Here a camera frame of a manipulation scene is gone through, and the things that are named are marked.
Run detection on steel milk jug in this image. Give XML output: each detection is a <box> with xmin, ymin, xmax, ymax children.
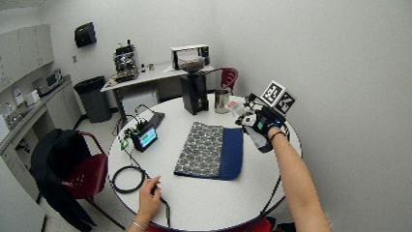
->
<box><xmin>213</xmin><ymin>88</ymin><xmax>233</xmax><ymax>115</ymax></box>

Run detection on white wall cabinets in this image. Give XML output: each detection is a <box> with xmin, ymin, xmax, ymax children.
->
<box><xmin>0</xmin><ymin>23</ymin><xmax>57</xmax><ymax>93</ymax></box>

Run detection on blue patterned folded cloth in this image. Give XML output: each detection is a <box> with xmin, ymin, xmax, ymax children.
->
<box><xmin>173</xmin><ymin>121</ymin><xmax>245</xmax><ymax>182</ymax></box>

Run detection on chrome espresso machine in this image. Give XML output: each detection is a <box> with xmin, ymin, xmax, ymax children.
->
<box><xmin>113</xmin><ymin>39</ymin><xmax>141</xmax><ymax>83</ymax></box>

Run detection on black trash bin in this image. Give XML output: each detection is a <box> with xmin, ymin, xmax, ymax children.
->
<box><xmin>73</xmin><ymin>75</ymin><xmax>114</xmax><ymax>124</ymax></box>

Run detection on black cable with coil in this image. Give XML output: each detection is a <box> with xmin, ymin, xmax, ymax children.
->
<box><xmin>110</xmin><ymin>141</ymin><xmax>173</xmax><ymax>228</ymax></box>

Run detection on black jacket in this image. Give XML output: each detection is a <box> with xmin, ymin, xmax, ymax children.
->
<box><xmin>30</xmin><ymin>128</ymin><xmax>98</xmax><ymax>232</ymax></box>

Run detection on white box appliance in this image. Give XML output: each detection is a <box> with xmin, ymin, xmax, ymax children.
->
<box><xmin>170</xmin><ymin>43</ymin><xmax>211</xmax><ymax>71</ymax></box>

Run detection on black wall dispenser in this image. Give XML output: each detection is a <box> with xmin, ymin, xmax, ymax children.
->
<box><xmin>74</xmin><ymin>21</ymin><xmax>98</xmax><ymax>49</ymax></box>

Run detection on black coffee grinder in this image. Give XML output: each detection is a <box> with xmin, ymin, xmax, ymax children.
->
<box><xmin>175</xmin><ymin>48</ymin><xmax>211</xmax><ymax>116</ymax></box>

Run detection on white cube of black markers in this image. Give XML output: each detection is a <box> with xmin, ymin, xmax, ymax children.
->
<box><xmin>259</xmin><ymin>80</ymin><xmax>298</xmax><ymax>115</ymax></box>

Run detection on small black screen device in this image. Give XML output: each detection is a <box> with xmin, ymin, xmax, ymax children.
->
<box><xmin>131</xmin><ymin>124</ymin><xmax>161</xmax><ymax>153</ymax></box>

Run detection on green cable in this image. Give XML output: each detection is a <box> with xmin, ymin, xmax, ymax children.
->
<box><xmin>118</xmin><ymin>127</ymin><xmax>139</xmax><ymax>153</ymax></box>

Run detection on silver bracelet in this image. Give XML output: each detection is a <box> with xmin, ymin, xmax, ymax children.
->
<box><xmin>131</xmin><ymin>219</ymin><xmax>150</xmax><ymax>231</ymax></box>

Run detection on black wristband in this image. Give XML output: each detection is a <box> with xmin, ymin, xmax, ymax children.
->
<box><xmin>269</xmin><ymin>130</ymin><xmax>287</xmax><ymax>142</ymax></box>

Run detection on red metal chair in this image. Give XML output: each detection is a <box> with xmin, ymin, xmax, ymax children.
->
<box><xmin>205</xmin><ymin>67</ymin><xmax>241</xmax><ymax>95</ymax></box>
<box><xmin>146</xmin><ymin>216</ymin><xmax>299</xmax><ymax>232</ymax></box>
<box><xmin>59</xmin><ymin>130</ymin><xmax>129</xmax><ymax>230</ymax></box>

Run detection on counter with lower cabinets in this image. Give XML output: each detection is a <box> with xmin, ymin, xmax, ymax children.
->
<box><xmin>0</xmin><ymin>74</ymin><xmax>85</xmax><ymax>202</ymax></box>

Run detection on grey microwave oven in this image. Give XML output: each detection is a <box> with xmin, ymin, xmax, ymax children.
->
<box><xmin>33</xmin><ymin>69</ymin><xmax>65</xmax><ymax>96</ymax></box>

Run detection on grey side table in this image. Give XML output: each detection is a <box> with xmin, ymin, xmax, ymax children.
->
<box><xmin>99</xmin><ymin>62</ymin><xmax>217</xmax><ymax>125</ymax></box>

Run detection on black power adapter box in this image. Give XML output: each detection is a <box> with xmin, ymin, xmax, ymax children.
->
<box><xmin>147</xmin><ymin>111</ymin><xmax>167</xmax><ymax>129</ymax></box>

